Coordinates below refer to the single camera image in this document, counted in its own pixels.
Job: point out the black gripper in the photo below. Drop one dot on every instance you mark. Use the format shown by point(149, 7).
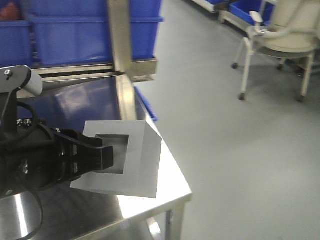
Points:
point(49, 157)

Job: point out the blue bin on rack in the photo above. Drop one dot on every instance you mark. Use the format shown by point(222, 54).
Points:
point(71, 31)

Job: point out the stainless steel rack frame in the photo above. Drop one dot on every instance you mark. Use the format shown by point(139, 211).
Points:
point(119, 20)

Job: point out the beige wheeled chair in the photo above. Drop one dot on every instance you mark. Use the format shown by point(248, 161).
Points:
point(293, 33)

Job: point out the blue bin far right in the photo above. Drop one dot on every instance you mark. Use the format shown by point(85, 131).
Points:
point(145, 17)

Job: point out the gray square base block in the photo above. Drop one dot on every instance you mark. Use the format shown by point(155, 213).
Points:
point(137, 151)

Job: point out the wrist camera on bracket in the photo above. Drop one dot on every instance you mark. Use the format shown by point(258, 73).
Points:
point(12, 80)

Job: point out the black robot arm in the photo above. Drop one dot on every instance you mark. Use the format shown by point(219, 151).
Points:
point(8, 159)

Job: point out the blue bin with red bags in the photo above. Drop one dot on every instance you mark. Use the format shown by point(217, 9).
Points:
point(15, 35)

